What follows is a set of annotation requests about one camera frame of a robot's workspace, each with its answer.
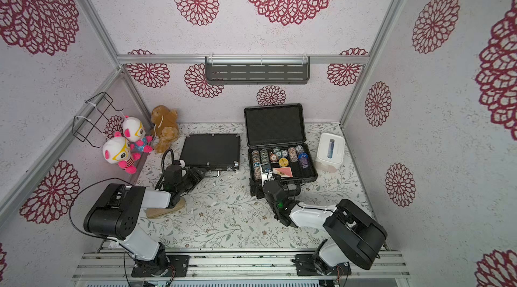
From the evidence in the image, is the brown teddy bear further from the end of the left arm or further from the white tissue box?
the white tissue box

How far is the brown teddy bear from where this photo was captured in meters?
1.05

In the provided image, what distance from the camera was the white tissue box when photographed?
3.17 feet
